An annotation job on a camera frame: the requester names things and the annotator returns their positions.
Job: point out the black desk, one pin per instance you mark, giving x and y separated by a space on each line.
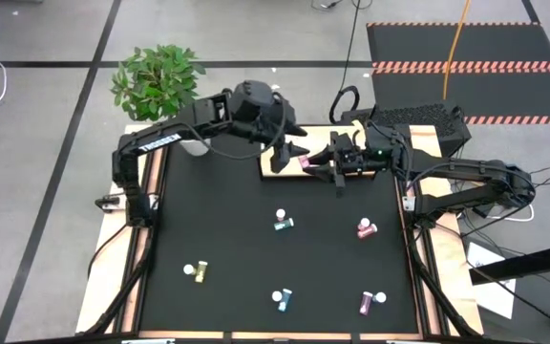
528 262

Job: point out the black table mat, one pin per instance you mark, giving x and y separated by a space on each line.
237 248

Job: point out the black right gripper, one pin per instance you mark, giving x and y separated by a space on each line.
338 138

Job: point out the teal medicine bottle white cap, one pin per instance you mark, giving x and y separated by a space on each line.
284 224

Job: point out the white label strip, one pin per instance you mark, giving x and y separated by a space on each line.
413 342
148 341

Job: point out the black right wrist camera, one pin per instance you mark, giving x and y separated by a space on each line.
353 160

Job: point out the white-capped medicine bottle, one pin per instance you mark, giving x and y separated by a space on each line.
189 269

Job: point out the white paper sheet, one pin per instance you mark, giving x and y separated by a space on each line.
497 298

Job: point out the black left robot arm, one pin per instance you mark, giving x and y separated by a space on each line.
129 181

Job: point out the yellow medicine bottle white cap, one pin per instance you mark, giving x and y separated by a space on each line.
201 272

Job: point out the black hazard-striped floor mat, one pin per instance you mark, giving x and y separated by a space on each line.
504 45

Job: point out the green plant in white pot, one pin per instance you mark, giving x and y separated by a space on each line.
155 81

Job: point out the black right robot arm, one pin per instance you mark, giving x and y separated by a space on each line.
471 167

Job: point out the salmon medicine bottle white cap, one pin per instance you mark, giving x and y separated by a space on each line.
281 213
277 296
367 232

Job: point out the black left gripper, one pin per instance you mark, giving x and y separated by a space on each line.
280 157

